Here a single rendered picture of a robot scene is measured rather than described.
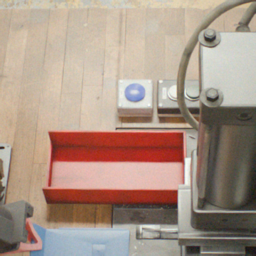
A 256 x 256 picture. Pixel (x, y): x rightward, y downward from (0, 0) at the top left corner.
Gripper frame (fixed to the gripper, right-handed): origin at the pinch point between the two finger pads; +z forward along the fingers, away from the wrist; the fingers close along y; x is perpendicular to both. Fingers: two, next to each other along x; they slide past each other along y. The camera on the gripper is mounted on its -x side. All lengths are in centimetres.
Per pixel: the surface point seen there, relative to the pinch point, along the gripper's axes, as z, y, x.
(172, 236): 12.9, 17.5, 2.4
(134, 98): 14.2, 8.4, 32.0
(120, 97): 13.3, 5.8, 32.7
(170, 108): 18.4, 13.9, 30.3
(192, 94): 19.8, 17.9, 32.9
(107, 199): 12.6, 4.3, 11.7
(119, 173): 15.3, 4.9, 17.7
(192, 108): 20.5, 17.4, 30.4
